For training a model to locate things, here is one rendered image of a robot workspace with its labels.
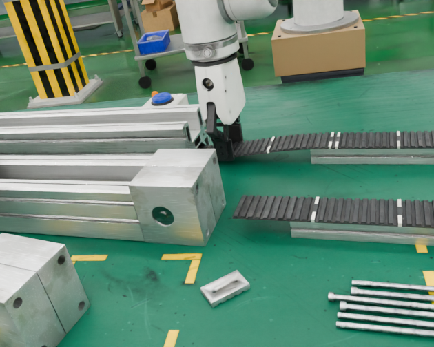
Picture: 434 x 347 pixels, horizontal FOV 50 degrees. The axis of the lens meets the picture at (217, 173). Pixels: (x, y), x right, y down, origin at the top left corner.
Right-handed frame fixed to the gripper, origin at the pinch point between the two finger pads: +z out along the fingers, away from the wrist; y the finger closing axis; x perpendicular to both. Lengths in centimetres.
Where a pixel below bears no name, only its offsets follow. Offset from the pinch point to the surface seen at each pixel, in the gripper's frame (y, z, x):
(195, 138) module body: -0.8, -1.3, 5.7
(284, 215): -20.6, -0.2, -13.6
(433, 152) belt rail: -2.0, 0.9, -32.2
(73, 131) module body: -5.0, -5.2, 27.1
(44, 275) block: -39.8, -5.4, 7.8
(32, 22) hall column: 232, 16, 228
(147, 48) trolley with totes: 257, 50, 151
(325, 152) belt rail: -2.0, 0.9, -16.6
